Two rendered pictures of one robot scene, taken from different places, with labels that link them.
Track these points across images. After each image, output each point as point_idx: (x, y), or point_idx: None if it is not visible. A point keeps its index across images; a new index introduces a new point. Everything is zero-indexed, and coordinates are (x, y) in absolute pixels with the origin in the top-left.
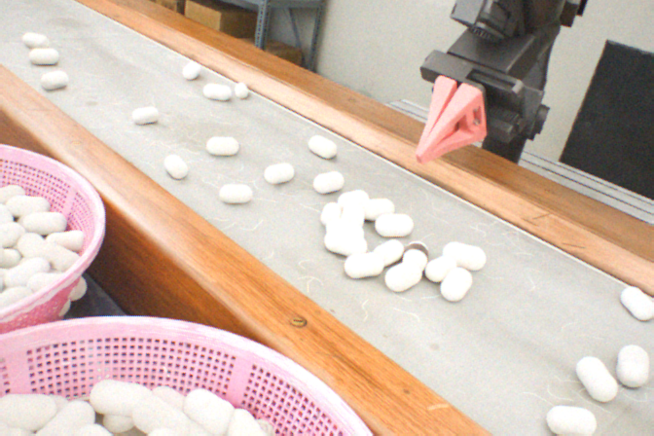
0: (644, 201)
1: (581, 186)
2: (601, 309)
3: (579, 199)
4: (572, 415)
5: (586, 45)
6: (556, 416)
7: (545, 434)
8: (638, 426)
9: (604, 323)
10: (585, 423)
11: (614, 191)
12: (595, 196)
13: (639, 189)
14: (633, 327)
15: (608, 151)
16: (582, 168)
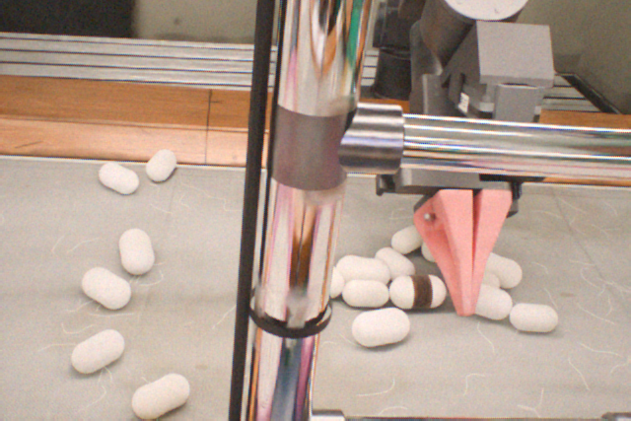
0: (95, 42)
1: (19, 52)
2: (87, 204)
3: (12, 83)
4: (95, 345)
5: None
6: (80, 357)
7: (79, 381)
8: (165, 309)
9: (95, 218)
10: (111, 345)
11: (58, 43)
12: (38, 58)
13: (96, 13)
14: (124, 206)
15: None
16: (24, 13)
